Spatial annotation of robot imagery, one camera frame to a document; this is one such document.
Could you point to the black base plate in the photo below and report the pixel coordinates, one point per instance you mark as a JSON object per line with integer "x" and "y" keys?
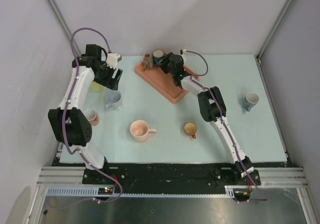
{"x": 178, "y": 179}

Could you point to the white-grey mug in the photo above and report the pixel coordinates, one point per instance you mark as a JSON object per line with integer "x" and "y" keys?
{"x": 113, "y": 100}

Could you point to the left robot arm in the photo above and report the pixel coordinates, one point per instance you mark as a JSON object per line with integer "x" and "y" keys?
{"x": 68, "y": 122}

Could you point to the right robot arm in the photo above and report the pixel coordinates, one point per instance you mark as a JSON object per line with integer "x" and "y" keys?
{"x": 211, "y": 106}

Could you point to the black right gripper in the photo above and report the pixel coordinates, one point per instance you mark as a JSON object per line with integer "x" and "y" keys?
{"x": 164, "y": 62}

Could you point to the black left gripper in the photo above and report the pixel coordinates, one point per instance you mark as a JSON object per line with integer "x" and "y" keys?
{"x": 110, "y": 83}

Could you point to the salmon plastic tray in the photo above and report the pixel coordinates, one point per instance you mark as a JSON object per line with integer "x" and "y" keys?
{"x": 162, "y": 83}

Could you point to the yellow faceted mug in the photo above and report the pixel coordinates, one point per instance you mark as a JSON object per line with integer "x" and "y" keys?
{"x": 95, "y": 87}

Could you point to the dark blue mug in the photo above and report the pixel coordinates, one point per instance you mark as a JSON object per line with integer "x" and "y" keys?
{"x": 158, "y": 55}

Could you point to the large peach mug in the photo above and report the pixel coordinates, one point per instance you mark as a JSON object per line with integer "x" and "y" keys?
{"x": 141, "y": 131}

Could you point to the pink mug with handle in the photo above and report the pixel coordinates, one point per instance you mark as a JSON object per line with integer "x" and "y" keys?
{"x": 92, "y": 116}

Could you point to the aluminium frame rail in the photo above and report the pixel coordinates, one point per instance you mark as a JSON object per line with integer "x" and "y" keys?
{"x": 61, "y": 176}

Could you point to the small orange mug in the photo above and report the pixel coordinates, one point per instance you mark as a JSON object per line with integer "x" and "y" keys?
{"x": 190, "y": 129}

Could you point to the brown striped mug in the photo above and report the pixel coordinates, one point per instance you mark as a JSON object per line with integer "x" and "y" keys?
{"x": 148, "y": 62}

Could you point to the grey slotted cable duct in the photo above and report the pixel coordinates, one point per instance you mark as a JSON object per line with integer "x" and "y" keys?
{"x": 109, "y": 192}

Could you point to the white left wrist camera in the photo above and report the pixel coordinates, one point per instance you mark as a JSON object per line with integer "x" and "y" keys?
{"x": 113, "y": 59}

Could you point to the grey-blue patterned mug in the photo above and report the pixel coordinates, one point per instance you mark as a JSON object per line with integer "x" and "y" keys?
{"x": 250, "y": 100}

